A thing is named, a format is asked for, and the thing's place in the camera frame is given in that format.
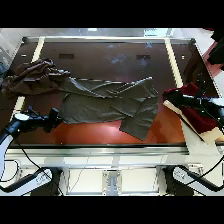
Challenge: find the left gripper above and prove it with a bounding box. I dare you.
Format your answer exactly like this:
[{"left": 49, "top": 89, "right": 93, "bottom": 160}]
[{"left": 42, "top": 107, "right": 64, "bottom": 134}]

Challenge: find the brown garment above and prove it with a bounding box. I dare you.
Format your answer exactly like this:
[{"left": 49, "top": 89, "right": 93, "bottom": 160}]
[{"left": 1, "top": 58, "right": 72, "bottom": 99}]

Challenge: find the olive green shirt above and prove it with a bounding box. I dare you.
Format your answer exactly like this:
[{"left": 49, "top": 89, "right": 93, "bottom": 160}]
[{"left": 57, "top": 76, "right": 160, "bottom": 142}]

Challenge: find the dark red garment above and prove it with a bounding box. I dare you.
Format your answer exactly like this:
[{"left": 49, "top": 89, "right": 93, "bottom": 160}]
[{"left": 162, "top": 82, "right": 220, "bottom": 135}]

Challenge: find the black cable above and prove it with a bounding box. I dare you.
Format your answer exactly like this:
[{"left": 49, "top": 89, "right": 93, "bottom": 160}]
[
  {"left": 0, "top": 138, "right": 64, "bottom": 197},
  {"left": 184, "top": 154, "right": 224, "bottom": 187}
]

